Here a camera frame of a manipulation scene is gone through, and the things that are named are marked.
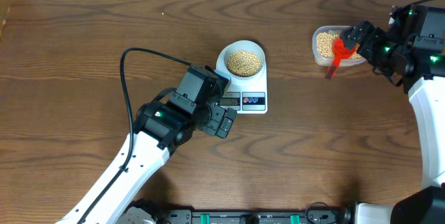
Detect clear plastic container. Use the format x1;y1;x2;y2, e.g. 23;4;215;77
312;26;366;67

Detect pile of soybeans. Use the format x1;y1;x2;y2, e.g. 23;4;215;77
315;31;364;61

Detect white digital kitchen scale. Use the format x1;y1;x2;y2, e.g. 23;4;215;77
216;62;268;114

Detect white round bowl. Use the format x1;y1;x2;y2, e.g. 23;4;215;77
217;40;266;80

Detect red plastic measuring scoop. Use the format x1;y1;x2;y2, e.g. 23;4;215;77
325;38;357;80

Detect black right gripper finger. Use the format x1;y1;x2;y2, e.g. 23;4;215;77
341;35;360;50
340;20;375;42

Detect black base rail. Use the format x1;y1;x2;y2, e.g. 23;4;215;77
121;199;359;224

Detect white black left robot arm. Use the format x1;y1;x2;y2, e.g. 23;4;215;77
60;88;236;223

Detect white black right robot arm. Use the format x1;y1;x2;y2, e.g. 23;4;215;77
340;2;444;223

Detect soybeans in white bowl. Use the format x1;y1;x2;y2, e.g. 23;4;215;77
227;50;261;77

